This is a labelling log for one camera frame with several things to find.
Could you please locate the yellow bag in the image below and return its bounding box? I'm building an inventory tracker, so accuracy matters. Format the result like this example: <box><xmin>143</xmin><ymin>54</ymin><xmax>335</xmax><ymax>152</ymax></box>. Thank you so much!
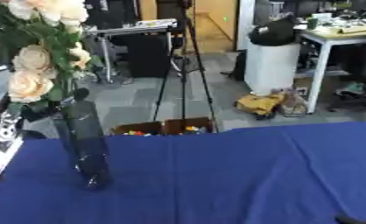
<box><xmin>233</xmin><ymin>93</ymin><xmax>286</xmax><ymax>118</ymax></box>

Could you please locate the white cabinet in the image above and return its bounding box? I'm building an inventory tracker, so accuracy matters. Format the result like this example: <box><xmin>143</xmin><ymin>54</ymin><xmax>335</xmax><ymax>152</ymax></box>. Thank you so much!
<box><xmin>243</xmin><ymin>43</ymin><xmax>301</xmax><ymax>96</ymax></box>

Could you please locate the cream rose bouquet with leaves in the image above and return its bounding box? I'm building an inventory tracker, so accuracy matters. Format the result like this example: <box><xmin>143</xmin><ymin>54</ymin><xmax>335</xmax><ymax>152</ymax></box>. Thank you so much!
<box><xmin>0</xmin><ymin>0</ymin><xmax>107</xmax><ymax>116</ymax></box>

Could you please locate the green cup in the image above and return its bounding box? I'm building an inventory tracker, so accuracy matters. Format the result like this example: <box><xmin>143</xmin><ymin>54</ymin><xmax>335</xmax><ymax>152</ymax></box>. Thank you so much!
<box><xmin>306</xmin><ymin>17</ymin><xmax>320</xmax><ymax>31</ymax></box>

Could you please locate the dark glass vase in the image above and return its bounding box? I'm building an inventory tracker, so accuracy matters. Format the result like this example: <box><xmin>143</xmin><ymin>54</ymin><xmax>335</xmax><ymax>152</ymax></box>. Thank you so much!
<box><xmin>51</xmin><ymin>99</ymin><xmax>115</xmax><ymax>191</ymax></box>

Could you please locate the white table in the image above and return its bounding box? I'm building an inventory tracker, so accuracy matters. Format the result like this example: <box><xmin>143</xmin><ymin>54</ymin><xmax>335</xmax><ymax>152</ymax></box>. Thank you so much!
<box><xmin>294</xmin><ymin>25</ymin><xmax>366</xmax><ymax>115</ymax></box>

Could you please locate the grey folding table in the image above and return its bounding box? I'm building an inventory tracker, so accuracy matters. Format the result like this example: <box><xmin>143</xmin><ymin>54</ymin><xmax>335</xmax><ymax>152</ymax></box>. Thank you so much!
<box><xmin>83</xmin><ymin>18</ymin><xmax>180</xmax><ymax>84</ymax></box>

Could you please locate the tan bag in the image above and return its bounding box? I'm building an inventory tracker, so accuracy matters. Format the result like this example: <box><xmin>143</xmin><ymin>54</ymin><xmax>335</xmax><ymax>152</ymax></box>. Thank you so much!
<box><xmin>275</xmin><ymin>87</ymin><xmax>309</xmax><ymax>117</ymax></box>

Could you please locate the cardboard box with toys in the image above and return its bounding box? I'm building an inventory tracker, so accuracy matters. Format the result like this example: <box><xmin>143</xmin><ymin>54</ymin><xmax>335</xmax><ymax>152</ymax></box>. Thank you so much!
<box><xmin>110</xmin><ymin>116</ymin><xmax>217</xmax><ymax>137</ymax></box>

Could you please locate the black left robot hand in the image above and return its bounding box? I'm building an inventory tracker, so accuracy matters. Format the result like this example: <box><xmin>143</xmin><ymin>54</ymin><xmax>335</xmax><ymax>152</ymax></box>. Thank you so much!
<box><xmin>0</xmin><ymin>87</ymin><xmax>91</xmax><ymax>123</ymax></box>

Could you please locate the black bag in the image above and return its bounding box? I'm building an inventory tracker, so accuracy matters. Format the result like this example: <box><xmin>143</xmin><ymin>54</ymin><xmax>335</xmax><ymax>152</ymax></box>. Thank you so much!
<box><xmin>247</xmin><ymin>14</ymin><xmax>299</xmax><ymax>47</ymax></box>

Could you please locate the black camera tripod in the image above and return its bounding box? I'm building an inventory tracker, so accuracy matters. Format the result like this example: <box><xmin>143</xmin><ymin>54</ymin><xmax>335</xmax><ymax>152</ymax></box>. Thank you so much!
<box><xmin>151</xmin><ymin>0</ymin><xmax>220</xmax><ymax>134</ymax></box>

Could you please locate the black cabinet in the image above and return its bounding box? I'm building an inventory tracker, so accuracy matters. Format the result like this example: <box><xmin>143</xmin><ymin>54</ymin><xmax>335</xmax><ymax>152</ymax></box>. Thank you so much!
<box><xmin>126</xmin><ymin>34</ymin><xmax>174</xmax><ymax>79</ymax></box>

